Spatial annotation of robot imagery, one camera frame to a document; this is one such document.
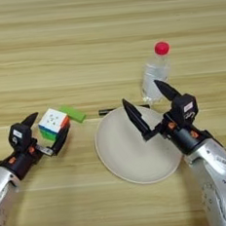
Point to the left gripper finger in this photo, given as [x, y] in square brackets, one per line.
[60, 142]
[31, 120]

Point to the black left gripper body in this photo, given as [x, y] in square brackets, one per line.
[21, 161]

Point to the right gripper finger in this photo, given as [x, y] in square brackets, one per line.
[168, 91]
[136, 117]

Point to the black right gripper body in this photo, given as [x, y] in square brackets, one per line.
[186, 139]

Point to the clear water bottle red cap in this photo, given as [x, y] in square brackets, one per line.
[155, 78]

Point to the colourful puzzle cube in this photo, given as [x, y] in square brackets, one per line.
[52, 122]

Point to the black marker pen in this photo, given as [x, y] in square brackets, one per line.
[106, 111]

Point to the green rectangular block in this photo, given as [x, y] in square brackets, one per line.
[74, 113]

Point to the white round plate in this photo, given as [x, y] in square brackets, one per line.
[122, 153]

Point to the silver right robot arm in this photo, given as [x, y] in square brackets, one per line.
[220, 186]

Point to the labelled box on left gripper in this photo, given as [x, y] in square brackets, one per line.
[20, 136]

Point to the labelled box on gripper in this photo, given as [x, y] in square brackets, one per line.
[20, 136]
[185, 109]

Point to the labelled box on right gripper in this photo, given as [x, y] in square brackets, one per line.
[185, 109]

